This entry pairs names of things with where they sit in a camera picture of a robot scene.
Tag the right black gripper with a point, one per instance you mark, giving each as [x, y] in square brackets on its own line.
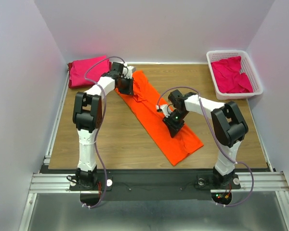
[173, 128]

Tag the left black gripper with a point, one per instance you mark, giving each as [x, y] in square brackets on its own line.
[129, 90]

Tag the pink plastic basket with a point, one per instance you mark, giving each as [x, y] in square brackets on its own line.
[246, 67]

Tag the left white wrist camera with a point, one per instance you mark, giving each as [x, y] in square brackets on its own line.
[128, 71]

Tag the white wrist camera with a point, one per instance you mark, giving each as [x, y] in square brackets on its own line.
[162, 109]
[128, 71]

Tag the aluminium frame rail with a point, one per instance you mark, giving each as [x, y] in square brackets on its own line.
[267, 209]

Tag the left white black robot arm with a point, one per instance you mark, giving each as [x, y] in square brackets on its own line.
[89, 107]

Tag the crumpled pink t shirt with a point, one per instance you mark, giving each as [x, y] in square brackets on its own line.
[228, 77]

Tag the folded pink t shirt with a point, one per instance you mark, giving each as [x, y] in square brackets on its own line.
[86, 71]

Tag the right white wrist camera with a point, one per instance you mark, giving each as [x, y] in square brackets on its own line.
[162, 109]

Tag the orange t shirt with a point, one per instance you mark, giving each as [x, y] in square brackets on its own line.
[143, 105]

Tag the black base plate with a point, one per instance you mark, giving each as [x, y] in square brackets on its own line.
[140, 185]

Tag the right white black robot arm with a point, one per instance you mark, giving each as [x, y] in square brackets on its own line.
[225, 121]

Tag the folded dark red t shirt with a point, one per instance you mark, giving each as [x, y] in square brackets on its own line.
[69, 83]

